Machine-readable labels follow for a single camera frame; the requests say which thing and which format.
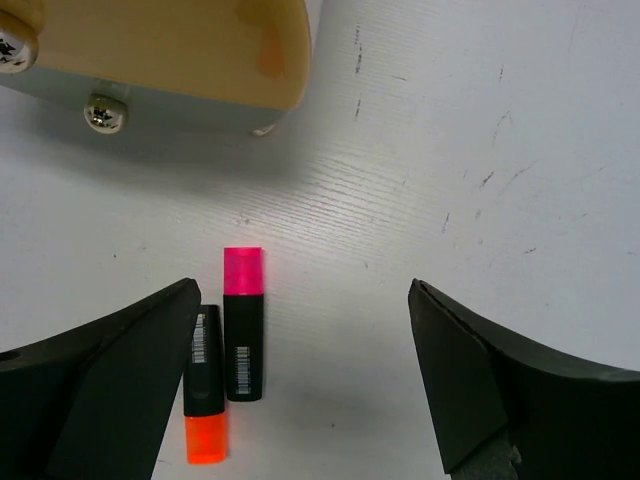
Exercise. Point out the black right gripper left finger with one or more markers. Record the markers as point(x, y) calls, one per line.
point(94, 402)

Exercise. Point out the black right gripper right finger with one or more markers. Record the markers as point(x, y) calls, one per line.
point(506, 407)

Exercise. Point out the orange highlighter marker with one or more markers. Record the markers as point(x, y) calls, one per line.
point(204, 397)

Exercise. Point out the pink highlighter marker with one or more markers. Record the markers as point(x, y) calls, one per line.
point(243, 322)

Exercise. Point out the cream round drawer organizer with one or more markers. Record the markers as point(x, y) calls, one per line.
point(196, 65)

